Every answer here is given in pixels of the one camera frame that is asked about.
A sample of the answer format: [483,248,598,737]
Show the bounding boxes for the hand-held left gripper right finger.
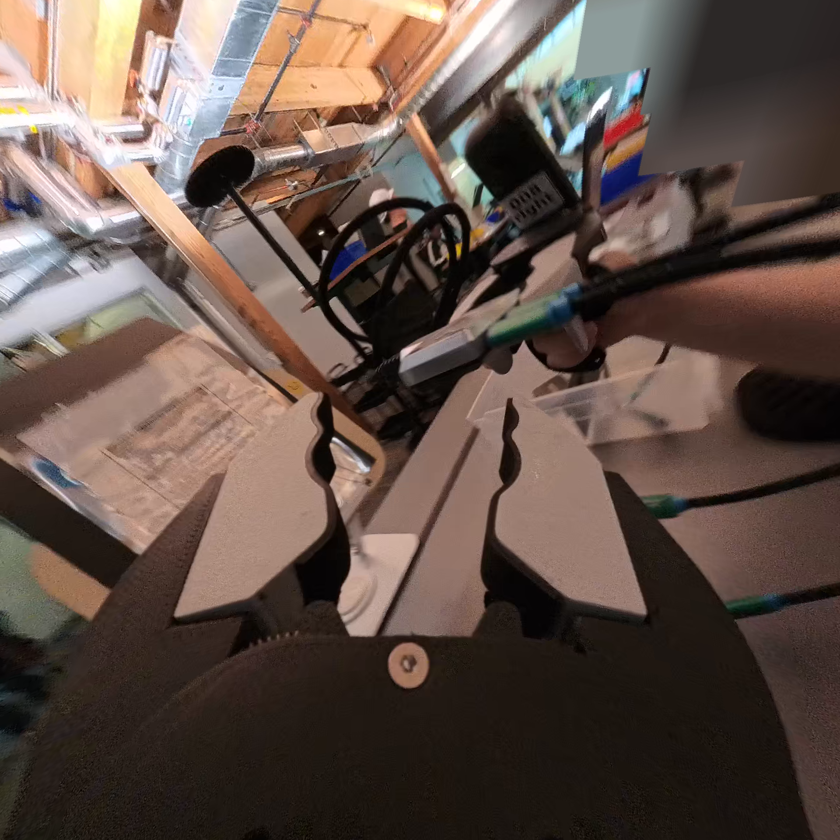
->
[482,397,649,623]

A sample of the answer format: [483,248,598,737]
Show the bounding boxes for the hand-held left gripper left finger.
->
[174,392,352,624]

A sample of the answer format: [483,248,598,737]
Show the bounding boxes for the clear plastic bin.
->
[469,357,723,447]

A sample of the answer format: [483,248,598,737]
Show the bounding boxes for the person's right forearm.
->
[650,262,840,395]

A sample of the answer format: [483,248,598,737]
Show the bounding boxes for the person's right hand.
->
[528,252,664,371]

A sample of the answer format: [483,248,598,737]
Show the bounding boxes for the thin dark sign board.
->
[572,88,616,277]

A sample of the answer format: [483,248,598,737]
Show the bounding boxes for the white sign stand base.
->
[338,533,421,637]

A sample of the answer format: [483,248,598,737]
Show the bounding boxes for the black framed instruction sign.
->
[0,318,388,588]

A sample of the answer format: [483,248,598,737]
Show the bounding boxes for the white metal stand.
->
[607,174,700,263]

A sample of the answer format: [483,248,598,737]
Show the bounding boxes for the black chair armrest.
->
[735,367,840,442]

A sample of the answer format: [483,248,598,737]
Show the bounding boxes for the black stand pole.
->
[185,143,371,358]

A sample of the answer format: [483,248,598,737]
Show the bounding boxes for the wooden post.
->
[98,161,375,434]

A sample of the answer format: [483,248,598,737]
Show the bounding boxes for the silver air duct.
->
[154,0,316,198]

